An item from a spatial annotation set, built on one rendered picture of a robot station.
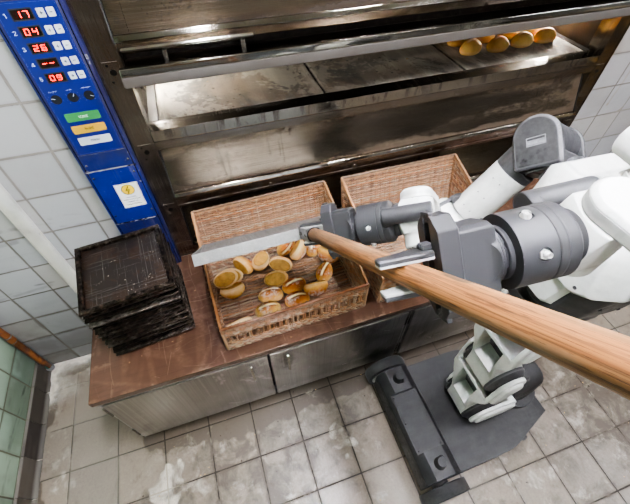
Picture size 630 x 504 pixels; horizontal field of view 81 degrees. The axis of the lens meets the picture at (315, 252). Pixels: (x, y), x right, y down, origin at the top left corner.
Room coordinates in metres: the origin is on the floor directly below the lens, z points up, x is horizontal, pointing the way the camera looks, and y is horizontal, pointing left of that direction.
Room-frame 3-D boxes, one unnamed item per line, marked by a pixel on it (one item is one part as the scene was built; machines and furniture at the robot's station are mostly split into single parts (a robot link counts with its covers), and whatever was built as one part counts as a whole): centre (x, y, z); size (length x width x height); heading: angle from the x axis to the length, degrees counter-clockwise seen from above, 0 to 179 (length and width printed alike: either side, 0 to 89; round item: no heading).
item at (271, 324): (0.88, 0.14, 0.72); 0.56 x 0.49 x 0.28; 110
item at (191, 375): (1.02, -0.31, 0.29); 2.42 x 0.56 x 0.58; 108
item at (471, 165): (1.32, -0.33, 0.76); 1.79 x 0.11 x 0.19; 108
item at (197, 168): (1.32, -0.33, 1.02); 1.79 x 0.11 x 0.19; 108
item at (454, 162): (1.08, -0.44, 0.72); 0.56 x 0.49 x 0.28; 108
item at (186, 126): (1.35, -0.32, 1.16); 1.80 x 0.06 x 0.04; 108
